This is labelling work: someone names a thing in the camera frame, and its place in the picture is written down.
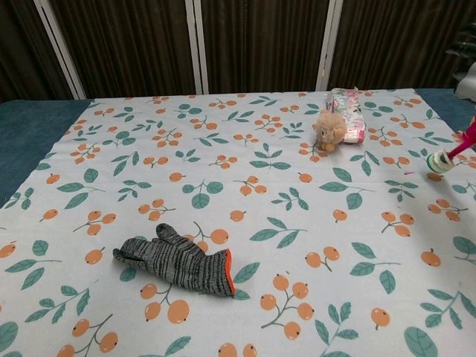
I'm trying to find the feather shuttlecock with green base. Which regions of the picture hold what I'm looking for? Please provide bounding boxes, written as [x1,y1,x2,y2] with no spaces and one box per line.
[425,115,476,176]

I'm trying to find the floral orange-fruit tablecloth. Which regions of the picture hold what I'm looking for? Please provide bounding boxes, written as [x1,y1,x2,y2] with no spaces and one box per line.
[0,88,476,357]

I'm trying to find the floral tissue pack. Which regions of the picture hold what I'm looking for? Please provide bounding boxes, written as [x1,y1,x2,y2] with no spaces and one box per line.
[327,86,367,145]

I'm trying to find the grey striped knit glove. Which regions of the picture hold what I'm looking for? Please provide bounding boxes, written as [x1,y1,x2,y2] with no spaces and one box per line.
[112,222,236,298]

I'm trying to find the beige plush toy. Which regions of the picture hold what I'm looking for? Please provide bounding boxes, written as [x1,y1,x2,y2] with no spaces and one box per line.
[312,109,347,152]

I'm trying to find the dark screen panel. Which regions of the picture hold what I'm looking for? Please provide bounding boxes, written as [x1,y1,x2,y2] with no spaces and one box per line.
[0,0,77,103]
[200,0,335,94]
[50,0,204,100]
[329,0,476,90]

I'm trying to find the white screen frame post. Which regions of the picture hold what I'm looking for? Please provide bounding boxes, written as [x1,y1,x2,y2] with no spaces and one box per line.
[318,0,344,90]
[185,0,210,94]
[32,0,89,100]

